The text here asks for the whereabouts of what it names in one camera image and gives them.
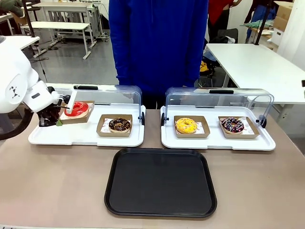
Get clear display case lid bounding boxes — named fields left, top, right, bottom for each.
left=165, top=87, right=275, bottom=128
left=47, top=83, right=146, bottom=125

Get black serving tray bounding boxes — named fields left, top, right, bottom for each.
left=104, top=147, right=218, bottom=218

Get white display case base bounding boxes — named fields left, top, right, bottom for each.
left=28, top=104, right=146, bottom=147
left=160, top=104, right=276, bottom=151

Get white desk with frame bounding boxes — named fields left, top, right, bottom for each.
left=37, top=1, right=94, bottom=22

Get person in red top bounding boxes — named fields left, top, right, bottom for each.
left=208, top=0, right=234, bottom=32

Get stacked cardboard boxes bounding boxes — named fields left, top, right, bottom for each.
left=271, top=1, right=296, bottom=46

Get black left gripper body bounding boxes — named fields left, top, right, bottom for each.
left=38, top=104, right=62, bottom=127

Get chocolate nut donut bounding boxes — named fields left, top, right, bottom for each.
left=108, top=117, right=132, bottom=133

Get brown cardboard donut box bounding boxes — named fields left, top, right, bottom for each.
left=58, top=100, right=95, bottom=125
left=218, top=115, right=260, bottom=140
left=173, top=115, right=211, bottom=139
left=96, top=114, right=133, bottom=138

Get yellow glazed sprinkle donut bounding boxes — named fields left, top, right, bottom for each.
left=175, top=117, right=197, bottom=134

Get black robot arm cable hose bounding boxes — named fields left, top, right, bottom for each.
left=0, top=104, right=34, bottom=141

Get small white side table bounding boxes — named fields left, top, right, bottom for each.
left=18, top=35, right=41, bottom=59

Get chocolate rainbow sprinkle donut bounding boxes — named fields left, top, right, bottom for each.
left=220, top=116, right=244, bottom=134

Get black office chair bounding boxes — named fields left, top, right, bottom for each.
left=210, top=28, right=239, bottom=44

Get person in blue hoodie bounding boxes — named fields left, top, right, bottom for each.
left=108, top=0, right=209, bottom=110

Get white table with metal legs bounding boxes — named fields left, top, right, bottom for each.
left=30, top=21, right=92, bottom=60

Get black camera stand pole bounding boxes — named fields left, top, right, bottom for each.
left=23, top=0, right=41, bottom=39
left=254, top=0, right=270, bottom=46

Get red glazed donut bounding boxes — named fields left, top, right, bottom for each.
left=64, top=101, right=91, bottom=118

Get large white table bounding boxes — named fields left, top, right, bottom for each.
left=205, top=42, right=305, bottom=105

